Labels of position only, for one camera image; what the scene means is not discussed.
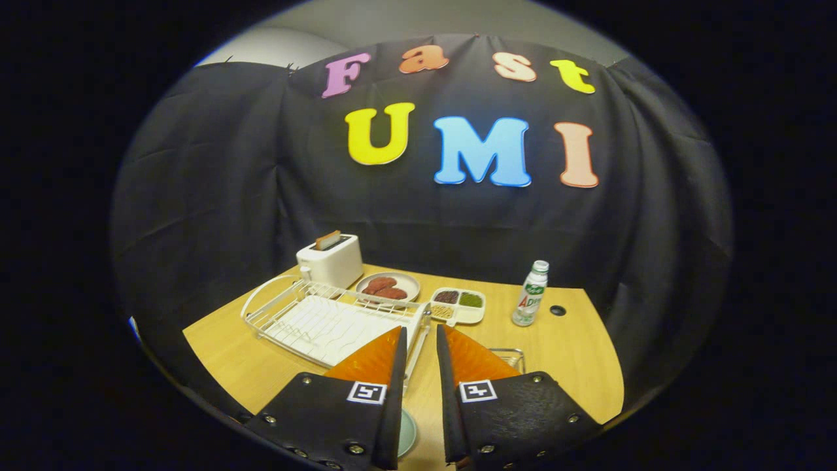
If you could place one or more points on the white divided bean tray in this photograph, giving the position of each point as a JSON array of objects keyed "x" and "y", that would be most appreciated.
[{"x": 467, "y": 316}]

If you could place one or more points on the white toaster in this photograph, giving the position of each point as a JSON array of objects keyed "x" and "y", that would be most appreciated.
[{"x": 337, "y": 265}]

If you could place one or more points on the toast slice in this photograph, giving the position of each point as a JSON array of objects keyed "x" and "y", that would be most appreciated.
[{"x": 327, "y": 241}]

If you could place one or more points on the black backdrop cloth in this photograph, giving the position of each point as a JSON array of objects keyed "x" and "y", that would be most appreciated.
[{"x": 196, "y": 196}]

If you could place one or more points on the white drink bottle green label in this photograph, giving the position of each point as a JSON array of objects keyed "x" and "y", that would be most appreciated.
[{"x": 528, "y": 304}]

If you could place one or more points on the pale green plate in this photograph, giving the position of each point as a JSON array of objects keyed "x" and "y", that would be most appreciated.
[{"x": 407, "y": 435}]

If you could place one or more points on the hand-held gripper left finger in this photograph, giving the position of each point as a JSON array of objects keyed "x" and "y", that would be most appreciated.
[{"x": 327, "y": 418}]

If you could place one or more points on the beige round plate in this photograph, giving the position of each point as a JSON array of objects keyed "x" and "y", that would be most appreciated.
[{"x": 410, "y": 281}]

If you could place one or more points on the white drip tray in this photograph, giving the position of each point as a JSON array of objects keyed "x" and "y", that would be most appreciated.
[{"x": 327, "y": 327}]

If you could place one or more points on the reddish brown sausage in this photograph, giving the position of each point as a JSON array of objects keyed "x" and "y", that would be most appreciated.
[
  {"x": 391, "y": 294},
  {"x": 379, "y": 284}
]

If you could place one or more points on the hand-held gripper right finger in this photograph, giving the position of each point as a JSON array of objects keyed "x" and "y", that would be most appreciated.
[{"x": 516, "y": 418}]

